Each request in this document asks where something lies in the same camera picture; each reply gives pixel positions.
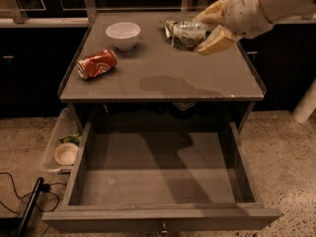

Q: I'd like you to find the grey cabinet counter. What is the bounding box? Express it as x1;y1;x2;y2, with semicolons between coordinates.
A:
58;12;266;106

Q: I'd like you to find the small white bowl in bin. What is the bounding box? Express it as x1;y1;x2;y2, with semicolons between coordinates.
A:
54;143;79;166

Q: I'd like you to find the green chip bag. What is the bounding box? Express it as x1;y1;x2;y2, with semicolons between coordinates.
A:
161;20;177;39

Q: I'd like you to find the white ceramic bowl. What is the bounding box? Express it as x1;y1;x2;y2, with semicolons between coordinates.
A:
106;22;141;51

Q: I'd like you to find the white railing frame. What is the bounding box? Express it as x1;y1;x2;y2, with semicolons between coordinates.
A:
0;0;316;30

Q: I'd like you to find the green 7up can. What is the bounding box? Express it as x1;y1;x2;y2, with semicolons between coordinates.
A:
172;21;208;48

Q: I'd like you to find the metal drawer knob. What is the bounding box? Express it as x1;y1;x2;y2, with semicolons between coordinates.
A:
159;223;168;236

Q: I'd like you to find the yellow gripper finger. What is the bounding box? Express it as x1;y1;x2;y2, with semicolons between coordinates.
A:
196;26;238;55
193;0;229;25

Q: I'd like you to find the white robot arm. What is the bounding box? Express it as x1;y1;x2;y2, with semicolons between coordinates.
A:
194;0;316;123

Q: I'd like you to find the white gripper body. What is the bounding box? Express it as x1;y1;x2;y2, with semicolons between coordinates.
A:
224;0;274;40

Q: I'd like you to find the red crushed soda can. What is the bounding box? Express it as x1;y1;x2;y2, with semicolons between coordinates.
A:
76;49;118;80

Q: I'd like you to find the open grey top drawer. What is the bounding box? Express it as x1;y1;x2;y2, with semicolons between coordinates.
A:
42;123;280;235

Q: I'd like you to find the green bag in bin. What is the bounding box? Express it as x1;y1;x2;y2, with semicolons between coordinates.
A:
59;134;81;145

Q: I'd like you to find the black bar on floor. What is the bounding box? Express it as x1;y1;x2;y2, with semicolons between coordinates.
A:
15;178;43;237

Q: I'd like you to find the black floor cable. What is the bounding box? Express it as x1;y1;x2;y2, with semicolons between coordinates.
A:
0;171;68;215

